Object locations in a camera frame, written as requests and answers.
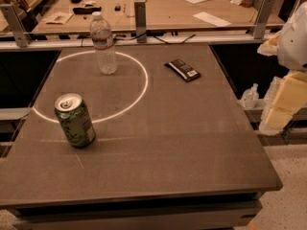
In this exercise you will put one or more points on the paper card on desk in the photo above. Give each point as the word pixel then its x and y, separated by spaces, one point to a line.
pixel 60 18

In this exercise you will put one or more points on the small clear sanitizer bottle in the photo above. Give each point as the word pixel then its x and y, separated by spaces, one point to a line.
pixel 250 97

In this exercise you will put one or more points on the middle metal bracket post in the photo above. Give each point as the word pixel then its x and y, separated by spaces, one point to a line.
pixel 140 21

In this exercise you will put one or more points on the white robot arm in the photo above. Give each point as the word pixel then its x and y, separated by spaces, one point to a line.
pixel 292 44

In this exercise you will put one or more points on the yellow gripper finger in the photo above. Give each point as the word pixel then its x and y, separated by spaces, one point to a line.
pixel 270 47
pixel 283 100

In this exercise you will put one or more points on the white paper slip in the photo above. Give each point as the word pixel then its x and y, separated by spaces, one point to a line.
pixel 211 19

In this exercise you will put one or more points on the metal bracket post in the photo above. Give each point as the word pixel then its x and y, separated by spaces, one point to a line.
pixel 21 38
pixel 260 24
pixel 140 21

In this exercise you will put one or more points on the left metal bracket post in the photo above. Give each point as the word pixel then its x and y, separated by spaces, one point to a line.
pixel 21 38

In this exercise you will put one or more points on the small black object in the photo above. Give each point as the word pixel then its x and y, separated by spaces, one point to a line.
pixel 117 8

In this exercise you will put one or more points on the black remote device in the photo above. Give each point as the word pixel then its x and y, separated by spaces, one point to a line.
pixel 86 10

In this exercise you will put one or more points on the clear plastic water bottle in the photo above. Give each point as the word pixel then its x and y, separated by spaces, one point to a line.
pixel 103 43

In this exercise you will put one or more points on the right metal bracket post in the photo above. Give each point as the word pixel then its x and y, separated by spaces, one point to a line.
pixel 260 24

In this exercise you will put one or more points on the black snack bar wrapper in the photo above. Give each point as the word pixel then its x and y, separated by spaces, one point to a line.
pixel 184 70

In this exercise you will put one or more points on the green soda can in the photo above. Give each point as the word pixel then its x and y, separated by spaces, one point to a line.
pixel 74 119

